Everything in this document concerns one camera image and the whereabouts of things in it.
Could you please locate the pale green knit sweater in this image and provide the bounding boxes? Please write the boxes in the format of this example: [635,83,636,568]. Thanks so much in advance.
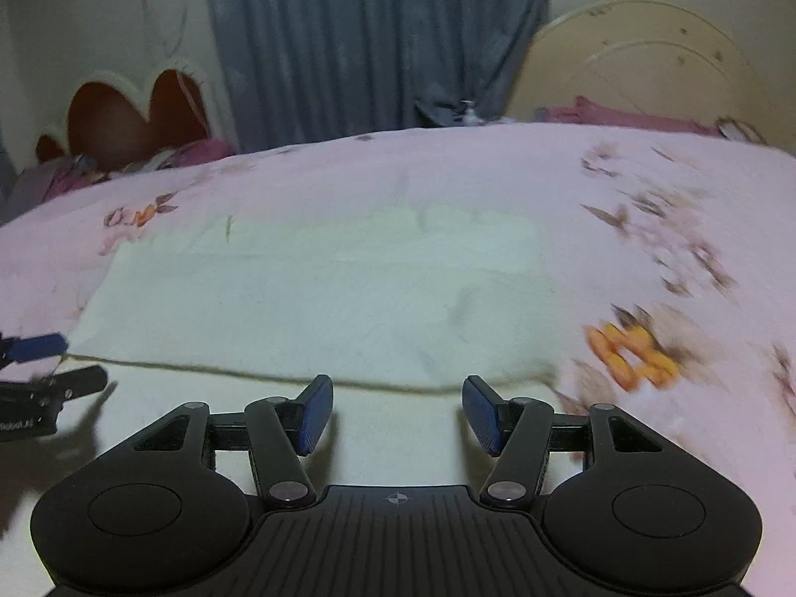
[0,200,593,573]

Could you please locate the purple bedding pile left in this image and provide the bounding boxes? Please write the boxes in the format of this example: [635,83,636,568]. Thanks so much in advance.
[5,137,238,206]

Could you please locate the pink floral bed sheet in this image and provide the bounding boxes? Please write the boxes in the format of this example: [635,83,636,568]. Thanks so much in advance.
[1,124,795,596]

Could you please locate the red heart-shaped headboard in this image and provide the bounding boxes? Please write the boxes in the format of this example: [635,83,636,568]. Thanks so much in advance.
[35,58,222,173]

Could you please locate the white bottle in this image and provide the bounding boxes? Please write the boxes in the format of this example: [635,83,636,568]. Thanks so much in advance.
[460,100,483,127]

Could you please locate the pink pillow by headboard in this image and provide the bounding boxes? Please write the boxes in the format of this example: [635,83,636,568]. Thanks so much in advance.
[534,96,767,146]

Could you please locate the blue grey curtain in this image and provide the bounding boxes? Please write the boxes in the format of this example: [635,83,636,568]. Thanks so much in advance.
[209,0,549,152]

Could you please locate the cream round headboard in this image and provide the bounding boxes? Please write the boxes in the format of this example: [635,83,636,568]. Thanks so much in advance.
[506,0,777,143]

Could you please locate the white hanging cable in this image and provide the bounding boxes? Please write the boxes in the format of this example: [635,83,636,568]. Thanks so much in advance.
[139,0,211,132]

